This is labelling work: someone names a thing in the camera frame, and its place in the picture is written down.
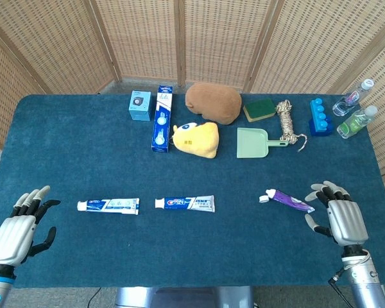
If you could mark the blue toy building block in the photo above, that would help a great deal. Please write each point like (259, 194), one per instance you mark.
(321, 120)

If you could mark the teal carpet table cover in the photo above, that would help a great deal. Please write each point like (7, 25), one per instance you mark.
(83, 154)

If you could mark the blue Crest logo toothpaste tube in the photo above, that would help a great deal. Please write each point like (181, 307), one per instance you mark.
(186, 203)

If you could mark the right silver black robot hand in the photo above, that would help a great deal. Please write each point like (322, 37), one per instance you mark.
(346, 221)

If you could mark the green yellow sponge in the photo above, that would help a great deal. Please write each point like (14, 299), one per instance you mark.
(259, 109)

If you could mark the clear water bottle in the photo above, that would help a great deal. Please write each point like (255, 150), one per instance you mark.
(349, 99)

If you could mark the light green plastic dustpan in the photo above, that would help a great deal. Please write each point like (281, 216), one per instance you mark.
(251, 142)

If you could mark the green liquid plastic bottle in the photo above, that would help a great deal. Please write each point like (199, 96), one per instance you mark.
(353, 125)

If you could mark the brown plush toy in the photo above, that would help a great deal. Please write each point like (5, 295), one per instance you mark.
(215, 102)

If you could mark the purple white toothpaste tube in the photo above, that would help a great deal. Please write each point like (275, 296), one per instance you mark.
(292, 202)

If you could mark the small light blue box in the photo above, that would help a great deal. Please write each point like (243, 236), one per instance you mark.
(140, 106)

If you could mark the yellow plush toy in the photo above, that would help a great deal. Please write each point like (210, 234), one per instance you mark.
(199, 139)

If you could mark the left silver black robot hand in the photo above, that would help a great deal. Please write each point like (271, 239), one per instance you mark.
(13, 237)

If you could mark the long blue toothpaste carton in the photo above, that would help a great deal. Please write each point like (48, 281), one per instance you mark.
(162, 122)

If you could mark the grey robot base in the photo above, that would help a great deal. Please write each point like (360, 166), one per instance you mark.
(186, 296)

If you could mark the woven wicker folding screen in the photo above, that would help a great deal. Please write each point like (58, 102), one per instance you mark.
(147, 38)

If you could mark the crumpled blue white toothpaste tube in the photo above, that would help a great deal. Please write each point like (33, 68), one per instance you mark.
(109, 206)

